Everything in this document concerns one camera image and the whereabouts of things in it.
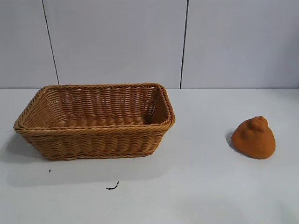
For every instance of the woven wicker basket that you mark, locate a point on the woven wicker basket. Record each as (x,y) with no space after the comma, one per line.
(98,140)

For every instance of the black curved scrap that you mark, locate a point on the black curved scrap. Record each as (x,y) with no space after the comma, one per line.
(113,187)

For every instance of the orange fruit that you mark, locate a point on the orange fruit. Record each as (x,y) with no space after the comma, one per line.
(253,142)

